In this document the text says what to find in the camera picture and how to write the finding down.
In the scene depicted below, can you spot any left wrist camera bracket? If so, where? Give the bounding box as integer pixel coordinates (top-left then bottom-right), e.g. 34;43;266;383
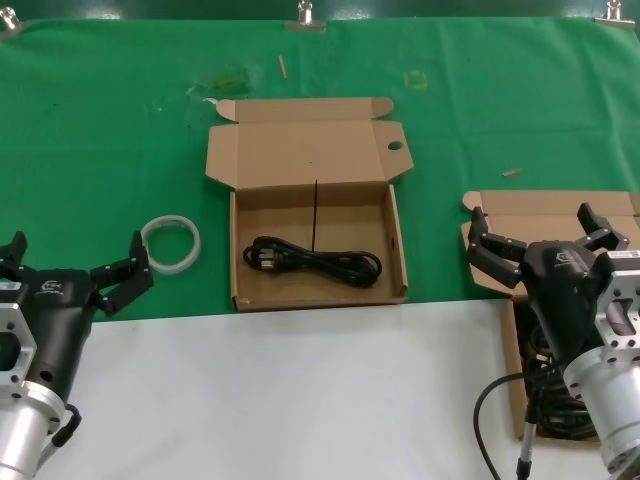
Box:
0;301;39;399

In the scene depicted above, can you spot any black power cord with tie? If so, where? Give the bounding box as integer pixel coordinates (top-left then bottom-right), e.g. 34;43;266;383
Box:
242;178;384;290

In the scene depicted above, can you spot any green table cloth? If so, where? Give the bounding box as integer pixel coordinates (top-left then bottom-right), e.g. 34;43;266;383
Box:
0;16;640;325

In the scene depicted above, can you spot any brown cardboard box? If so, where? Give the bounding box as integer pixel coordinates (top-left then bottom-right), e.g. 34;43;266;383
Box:
459;189;640;444
204;96;415;313

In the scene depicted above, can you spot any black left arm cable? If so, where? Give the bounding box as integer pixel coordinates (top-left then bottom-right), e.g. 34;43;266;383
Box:
49;402;84;451

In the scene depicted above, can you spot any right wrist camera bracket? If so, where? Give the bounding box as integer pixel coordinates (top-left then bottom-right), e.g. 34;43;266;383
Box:
594;249;640;351

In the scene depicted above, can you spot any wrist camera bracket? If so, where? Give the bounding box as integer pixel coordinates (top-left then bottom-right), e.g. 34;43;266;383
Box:
594;249;640;351
0;301;39;399

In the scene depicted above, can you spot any clear tape roll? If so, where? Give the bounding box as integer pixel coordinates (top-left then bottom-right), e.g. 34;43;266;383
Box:
140;213;202;275

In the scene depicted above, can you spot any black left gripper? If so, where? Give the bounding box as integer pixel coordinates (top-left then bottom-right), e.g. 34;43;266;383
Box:
0;229;155;402

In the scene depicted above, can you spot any black power cord bundle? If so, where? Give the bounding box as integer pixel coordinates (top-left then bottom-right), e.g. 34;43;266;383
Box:
524;369;599;442
517;302;557;372

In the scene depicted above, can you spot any grey sleeved cable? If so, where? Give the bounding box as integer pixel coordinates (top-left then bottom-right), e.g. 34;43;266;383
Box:
514;387;544;480

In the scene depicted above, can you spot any silver binder clip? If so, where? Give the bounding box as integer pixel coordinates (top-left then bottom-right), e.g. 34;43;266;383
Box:
0;8;27;41
285;0;327;32
594;0;635;26

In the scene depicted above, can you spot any black right camera cable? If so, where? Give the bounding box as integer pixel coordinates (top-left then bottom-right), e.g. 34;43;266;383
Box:
473;372;566;480

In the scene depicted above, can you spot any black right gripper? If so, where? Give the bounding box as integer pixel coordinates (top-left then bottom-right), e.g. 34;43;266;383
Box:
466;201;631;362

